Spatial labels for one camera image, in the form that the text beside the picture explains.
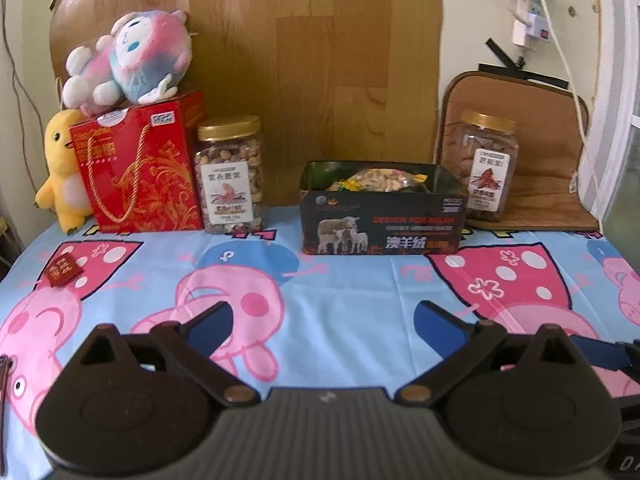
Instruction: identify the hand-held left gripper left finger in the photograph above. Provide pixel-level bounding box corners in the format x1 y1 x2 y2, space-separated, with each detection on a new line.
65 301 261 406

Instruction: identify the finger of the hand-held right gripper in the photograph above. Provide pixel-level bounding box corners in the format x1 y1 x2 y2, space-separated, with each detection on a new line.
570 337 640 373

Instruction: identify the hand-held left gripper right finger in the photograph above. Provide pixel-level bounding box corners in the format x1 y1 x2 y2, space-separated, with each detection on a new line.
397 300 591 406

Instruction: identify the black tin box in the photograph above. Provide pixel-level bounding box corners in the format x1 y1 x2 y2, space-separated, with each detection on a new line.
300 161 470 257

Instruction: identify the yellow peanut packet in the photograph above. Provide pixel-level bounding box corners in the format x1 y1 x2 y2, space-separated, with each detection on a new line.
345 167 432 195

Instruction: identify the cartoon printed blanket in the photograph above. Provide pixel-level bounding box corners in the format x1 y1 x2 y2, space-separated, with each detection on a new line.
0 220 640 461

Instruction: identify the cashew jar gold lid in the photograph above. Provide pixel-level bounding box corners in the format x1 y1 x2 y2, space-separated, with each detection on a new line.
194 116 268 235

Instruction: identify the pecan jar gold lid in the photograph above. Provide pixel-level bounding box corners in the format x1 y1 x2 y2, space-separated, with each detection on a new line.
459 110 520 222

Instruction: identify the small red packet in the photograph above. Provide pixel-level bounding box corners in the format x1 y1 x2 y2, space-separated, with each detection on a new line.
44 255 85 288

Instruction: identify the red gift box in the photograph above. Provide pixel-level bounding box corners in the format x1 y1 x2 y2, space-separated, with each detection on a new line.
69 91 206 233

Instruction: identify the brown seat cushion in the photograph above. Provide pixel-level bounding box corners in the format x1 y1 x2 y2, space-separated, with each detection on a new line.
432 71 600 233

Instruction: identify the yellow plush duck toy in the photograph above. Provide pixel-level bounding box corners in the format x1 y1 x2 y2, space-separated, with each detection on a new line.
34 109 96 235

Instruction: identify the black tape strip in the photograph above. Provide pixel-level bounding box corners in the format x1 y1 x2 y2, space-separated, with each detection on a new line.
479 62 571 88
485 37 521 68

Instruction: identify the wooden board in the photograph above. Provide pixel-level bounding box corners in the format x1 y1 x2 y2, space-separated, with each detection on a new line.
49 0 443 211

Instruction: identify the pink blue plush toy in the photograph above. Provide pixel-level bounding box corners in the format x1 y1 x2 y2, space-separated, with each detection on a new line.
62 9 195 116

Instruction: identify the white plug adapter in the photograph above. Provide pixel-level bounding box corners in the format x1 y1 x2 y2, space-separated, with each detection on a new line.
511 14 553 50

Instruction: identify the white cable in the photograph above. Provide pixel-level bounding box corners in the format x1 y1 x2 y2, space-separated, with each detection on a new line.
535 0 606 226

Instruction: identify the white window frame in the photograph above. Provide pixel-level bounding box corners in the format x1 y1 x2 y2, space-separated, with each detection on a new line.
590 0 640 236

